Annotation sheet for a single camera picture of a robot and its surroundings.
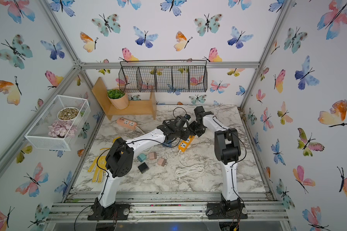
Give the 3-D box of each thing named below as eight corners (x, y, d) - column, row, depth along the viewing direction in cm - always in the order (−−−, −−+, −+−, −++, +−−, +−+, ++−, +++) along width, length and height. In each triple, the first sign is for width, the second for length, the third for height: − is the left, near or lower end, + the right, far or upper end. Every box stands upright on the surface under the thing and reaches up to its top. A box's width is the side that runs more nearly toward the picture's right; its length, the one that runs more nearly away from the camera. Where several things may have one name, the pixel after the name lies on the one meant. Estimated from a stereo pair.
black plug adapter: (142, 174, 89) (140, 171, 86) (138, 169, 91) (137, 166, 88) (149, 169, 91) (148, 166, 88) (145, 164, 93) (144, 161, 90)
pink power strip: (116, 123, 112) (115, 121, 111) (121, 118, 116) (120, 116, 114) (134, 130, 108) (133, 128, 106) (138, 124, 112) (138, 122, 110)
